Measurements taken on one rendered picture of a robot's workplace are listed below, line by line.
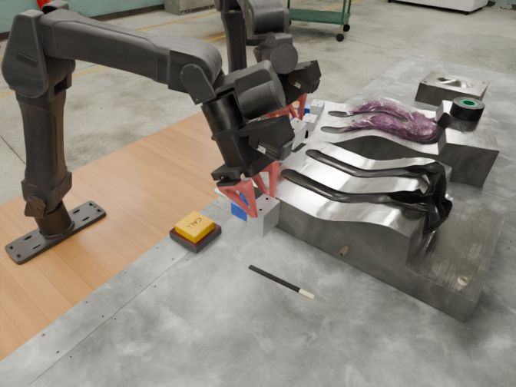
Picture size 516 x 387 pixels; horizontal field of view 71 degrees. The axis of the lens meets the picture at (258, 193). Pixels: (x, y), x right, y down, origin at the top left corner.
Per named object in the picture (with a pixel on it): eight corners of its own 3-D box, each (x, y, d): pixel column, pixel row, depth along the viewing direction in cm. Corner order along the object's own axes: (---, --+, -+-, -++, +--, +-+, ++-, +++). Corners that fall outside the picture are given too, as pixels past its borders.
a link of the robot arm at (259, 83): (287, 93, 59) (258, 20, 53) (284, 117, 52) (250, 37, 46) (226, 116, 63) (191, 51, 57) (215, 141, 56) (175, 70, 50)
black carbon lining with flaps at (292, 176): (276, 183, 82) (277, 147, 76) (312, 152, 92) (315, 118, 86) (432, 251, 66) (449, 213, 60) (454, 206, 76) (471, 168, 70)
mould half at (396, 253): (239, 209, 86) (237, 161, 77) (297, 160, 102) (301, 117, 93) (464, 323, 62) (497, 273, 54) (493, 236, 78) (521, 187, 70)
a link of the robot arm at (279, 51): (307, 71, 72) (306, 4, 67) (266, 76, 70) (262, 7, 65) (285, 65, 82) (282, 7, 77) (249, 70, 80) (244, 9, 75)
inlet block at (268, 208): (207, 207, 69) (206, 186, 66) (224, 194, 72) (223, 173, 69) (262, 238, 64) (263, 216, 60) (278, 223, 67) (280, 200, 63)
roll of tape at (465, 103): (450, 118, 98) (454, 107, 96) (448, 106, 104) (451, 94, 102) (482, 123, 96) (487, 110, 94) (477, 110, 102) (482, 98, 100)
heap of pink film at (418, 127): (337, 135, 101) (342, 110, 96) (347, 109, 114) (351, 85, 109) (436, 152, 94) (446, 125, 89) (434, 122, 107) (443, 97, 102)
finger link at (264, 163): (293, 195, 64) (274, 147, 61) (270, 216, 59) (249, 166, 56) (265, 196, 69) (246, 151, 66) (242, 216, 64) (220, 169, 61)
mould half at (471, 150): (292, 152, 105) (295, 117, 98) (312, 114, 124) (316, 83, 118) (481, 187, 92) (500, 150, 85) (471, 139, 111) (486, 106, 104)
